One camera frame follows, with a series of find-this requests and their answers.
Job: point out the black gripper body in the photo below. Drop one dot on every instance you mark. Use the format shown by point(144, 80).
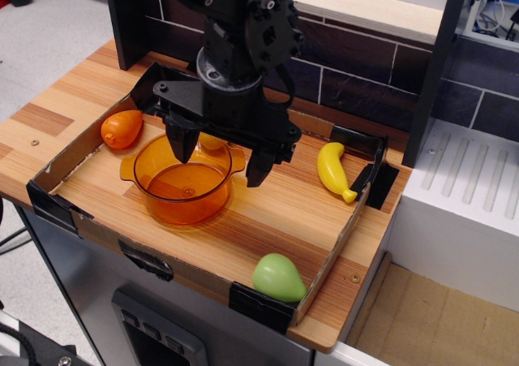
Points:
point(242, 116)

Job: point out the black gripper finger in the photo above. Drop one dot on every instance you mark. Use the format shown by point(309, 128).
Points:
point(182, 135)
point(258, 167)

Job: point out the orange plastic toy carrot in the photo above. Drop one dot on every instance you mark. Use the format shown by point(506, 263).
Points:
point(120, 130)

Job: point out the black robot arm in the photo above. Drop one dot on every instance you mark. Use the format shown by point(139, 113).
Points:
point(248, 42)

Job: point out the transparent orange plastic pot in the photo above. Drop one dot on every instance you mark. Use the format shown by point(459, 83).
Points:
point(179, 194)

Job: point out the cardboard fence with black tape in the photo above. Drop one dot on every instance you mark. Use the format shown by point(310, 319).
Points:
point(63, 194)

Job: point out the yellow toy lemon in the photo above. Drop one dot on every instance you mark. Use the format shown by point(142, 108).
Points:
point(210, 143)

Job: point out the yellow toy banana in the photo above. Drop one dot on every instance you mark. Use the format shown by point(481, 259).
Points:
point(331, 172)

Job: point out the green toy pear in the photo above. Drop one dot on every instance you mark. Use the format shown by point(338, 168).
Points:
point(277, 276)

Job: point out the white toy sink drainboard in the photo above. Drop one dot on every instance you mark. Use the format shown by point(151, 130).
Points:
point(457, 221)

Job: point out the grey toy oven front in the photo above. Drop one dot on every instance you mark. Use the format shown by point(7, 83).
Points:
point(153, 338)

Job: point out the dark grey vertical post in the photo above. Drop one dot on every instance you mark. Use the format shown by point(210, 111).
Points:
point(443, 44)

